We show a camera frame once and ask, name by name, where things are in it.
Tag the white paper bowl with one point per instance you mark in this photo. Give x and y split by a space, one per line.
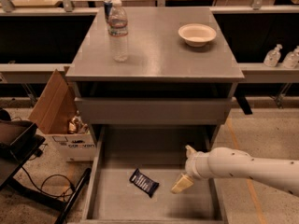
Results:
196 35

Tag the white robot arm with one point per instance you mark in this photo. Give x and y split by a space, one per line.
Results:
224 162

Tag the clear plastic water bottle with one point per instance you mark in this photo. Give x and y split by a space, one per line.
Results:
118 31

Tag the open cardboard box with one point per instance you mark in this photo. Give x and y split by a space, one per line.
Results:
57 116

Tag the grey drawer cabinet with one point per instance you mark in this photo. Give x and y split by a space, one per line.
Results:
165 90

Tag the clear sanitizer bottle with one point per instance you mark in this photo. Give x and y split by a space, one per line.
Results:
272 57
292 59

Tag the open grey middle drawer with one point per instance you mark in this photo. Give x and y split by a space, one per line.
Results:
159 153

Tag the dark blue rxbar wrapper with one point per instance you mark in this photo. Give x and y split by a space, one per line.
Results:
143 182

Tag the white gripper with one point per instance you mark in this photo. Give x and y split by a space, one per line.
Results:
192 164

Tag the right clear sanitizer bottle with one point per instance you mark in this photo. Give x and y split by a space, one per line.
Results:
292 59

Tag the left clear sanitizer bottle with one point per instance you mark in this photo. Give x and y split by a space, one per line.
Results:
272 57

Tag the blue drink can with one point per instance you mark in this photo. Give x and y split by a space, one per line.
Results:
108 4

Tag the grey metal shelf rail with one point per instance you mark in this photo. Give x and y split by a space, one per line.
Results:
40 73

